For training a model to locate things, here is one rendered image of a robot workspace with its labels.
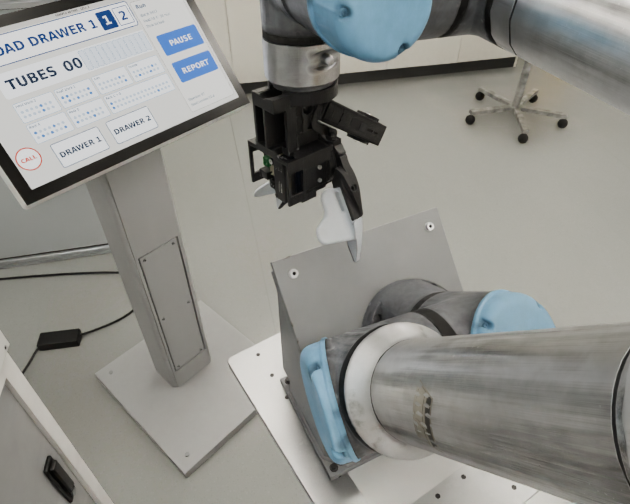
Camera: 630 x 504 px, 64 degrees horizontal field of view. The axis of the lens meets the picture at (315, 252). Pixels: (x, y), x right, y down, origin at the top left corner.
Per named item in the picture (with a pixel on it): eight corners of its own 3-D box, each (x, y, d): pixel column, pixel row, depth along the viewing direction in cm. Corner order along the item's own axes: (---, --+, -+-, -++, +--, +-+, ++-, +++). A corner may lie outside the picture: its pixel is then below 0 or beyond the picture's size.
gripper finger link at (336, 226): (325, 278, 57) (293, 203, 56) (363, 256, 60) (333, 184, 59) (341, 277, 55) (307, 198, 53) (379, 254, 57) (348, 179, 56)
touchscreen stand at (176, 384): (293, 380, 172) (278, 102, 103) (186, 478, 148) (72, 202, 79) (201, 304, 197) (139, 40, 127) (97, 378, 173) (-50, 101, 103)
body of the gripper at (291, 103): (250, 185, 58) (239, 82, 51) (308, 161, 62) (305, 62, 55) (291, 214, 54) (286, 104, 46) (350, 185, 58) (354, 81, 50)
